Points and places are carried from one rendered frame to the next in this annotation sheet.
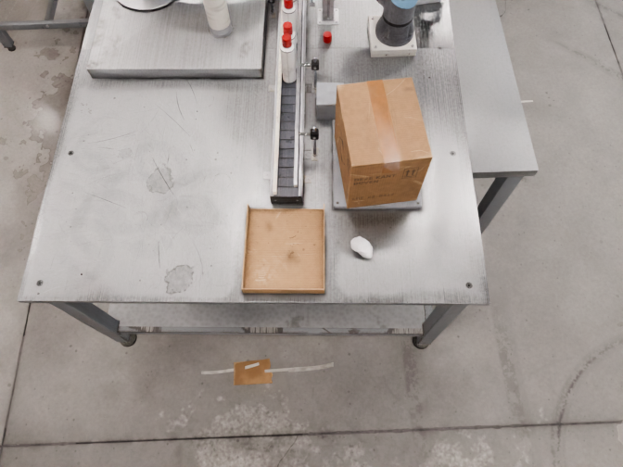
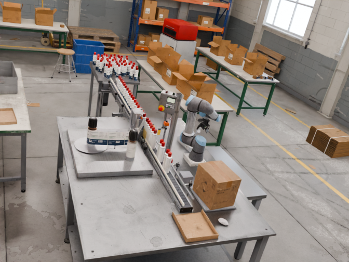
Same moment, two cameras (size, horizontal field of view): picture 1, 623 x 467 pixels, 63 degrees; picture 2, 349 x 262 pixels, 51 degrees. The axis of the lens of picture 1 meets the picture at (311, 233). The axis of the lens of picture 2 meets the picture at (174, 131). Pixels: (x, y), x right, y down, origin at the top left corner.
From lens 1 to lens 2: 188 cm
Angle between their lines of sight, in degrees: 44
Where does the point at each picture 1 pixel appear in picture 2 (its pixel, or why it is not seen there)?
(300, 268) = (203, 231)
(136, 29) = (93, 159)
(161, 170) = (127, 206)
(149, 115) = (111, 188)
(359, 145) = (216, 177)
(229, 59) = (138, 167)
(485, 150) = (246, 190)
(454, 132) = not seen: hidden behind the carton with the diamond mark
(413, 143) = (233, 175)
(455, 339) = not seen: outside the picture
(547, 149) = not seen: hidden behind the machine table
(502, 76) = (238, 169)
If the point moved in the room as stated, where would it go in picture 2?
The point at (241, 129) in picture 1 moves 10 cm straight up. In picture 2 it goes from (153, 190) to (155, 181)
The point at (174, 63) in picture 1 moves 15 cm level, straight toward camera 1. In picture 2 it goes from (116, 169) to (126, 178)
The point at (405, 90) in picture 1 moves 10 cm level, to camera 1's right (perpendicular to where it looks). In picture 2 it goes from (221, 163) to (231, 162)
